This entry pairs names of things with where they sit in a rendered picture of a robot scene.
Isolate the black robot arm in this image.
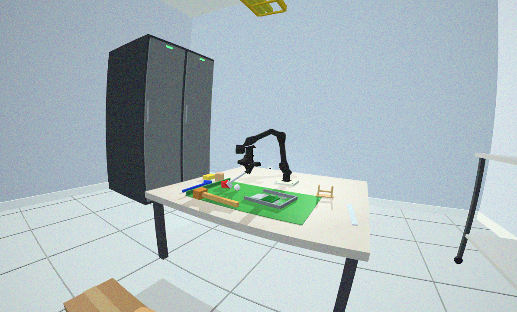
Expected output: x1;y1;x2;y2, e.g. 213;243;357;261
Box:
236;129;292;182

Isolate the blue golf putter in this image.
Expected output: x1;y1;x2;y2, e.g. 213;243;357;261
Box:
182;180;212;193

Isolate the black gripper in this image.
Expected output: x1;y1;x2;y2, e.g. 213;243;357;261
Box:
237;154;261;174

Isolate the tan cube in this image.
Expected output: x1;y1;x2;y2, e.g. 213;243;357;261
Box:
215;172;224;182

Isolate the yellow block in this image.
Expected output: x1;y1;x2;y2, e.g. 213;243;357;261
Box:
203;173;215;180

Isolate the green mat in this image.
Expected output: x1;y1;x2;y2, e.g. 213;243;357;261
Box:
200;182;322;225

